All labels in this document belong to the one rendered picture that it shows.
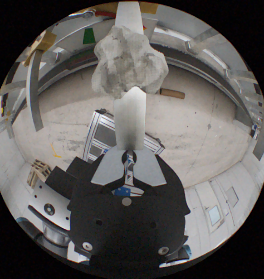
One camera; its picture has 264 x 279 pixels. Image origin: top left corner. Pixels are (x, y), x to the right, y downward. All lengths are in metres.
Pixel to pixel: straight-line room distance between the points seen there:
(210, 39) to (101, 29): 0.27
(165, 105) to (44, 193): 1.13
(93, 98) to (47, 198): 0.99
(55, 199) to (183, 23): 0.78
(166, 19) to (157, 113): 0.92
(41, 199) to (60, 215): 0.06
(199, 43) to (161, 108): 0.85
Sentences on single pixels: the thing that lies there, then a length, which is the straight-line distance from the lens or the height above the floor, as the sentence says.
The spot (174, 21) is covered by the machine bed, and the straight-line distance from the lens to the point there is 0.54.
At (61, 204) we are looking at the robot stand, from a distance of 0.26.
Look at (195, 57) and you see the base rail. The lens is 0.38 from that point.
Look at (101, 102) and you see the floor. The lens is 1.00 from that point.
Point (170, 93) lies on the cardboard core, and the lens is 0.95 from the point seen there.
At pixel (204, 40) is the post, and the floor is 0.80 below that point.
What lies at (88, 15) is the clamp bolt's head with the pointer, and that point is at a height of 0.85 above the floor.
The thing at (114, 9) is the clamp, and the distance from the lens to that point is 0.24.
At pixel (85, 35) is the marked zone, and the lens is 0.29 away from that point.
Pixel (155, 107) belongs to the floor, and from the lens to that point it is 0.98.
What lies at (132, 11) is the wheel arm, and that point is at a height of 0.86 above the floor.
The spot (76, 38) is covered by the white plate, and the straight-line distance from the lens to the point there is 0.31.
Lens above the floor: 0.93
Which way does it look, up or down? 60 degrees down
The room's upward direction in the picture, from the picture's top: 178 degrees counter-clockwise
